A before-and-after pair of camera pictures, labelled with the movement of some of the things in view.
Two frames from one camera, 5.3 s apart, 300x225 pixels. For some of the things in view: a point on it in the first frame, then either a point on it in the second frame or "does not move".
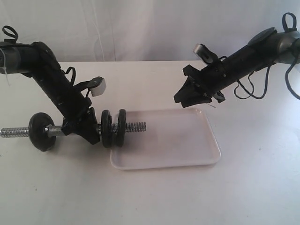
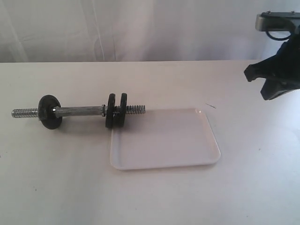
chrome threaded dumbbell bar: (57, 130) to (67, 111)
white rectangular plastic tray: (173, 138) does not move
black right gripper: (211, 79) to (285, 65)
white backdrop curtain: (141, 30) does not move
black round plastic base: (106, 128) to (109, 116)
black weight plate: (121, 127) to (118, 120)
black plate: (39, 137) to (47, 112)
